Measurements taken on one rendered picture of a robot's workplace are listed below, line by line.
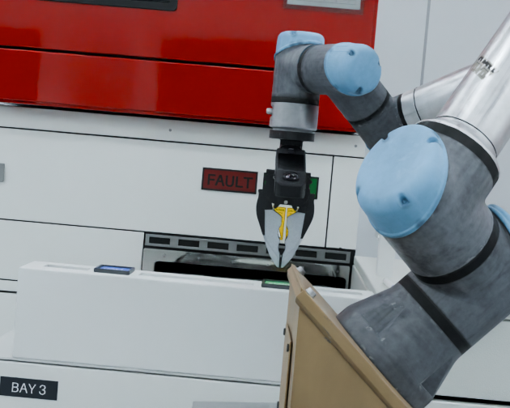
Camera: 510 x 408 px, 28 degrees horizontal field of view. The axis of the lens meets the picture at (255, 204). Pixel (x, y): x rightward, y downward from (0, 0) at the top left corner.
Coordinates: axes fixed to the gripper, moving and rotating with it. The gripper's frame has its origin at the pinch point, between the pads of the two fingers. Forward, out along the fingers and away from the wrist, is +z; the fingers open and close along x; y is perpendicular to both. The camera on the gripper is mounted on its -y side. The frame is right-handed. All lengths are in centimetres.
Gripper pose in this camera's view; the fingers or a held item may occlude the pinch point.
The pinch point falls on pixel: (280, 259)
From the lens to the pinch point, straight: 158.3
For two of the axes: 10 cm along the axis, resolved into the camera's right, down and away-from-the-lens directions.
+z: -0.9, 9.9, 0.5
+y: 0.4, -0.5, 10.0
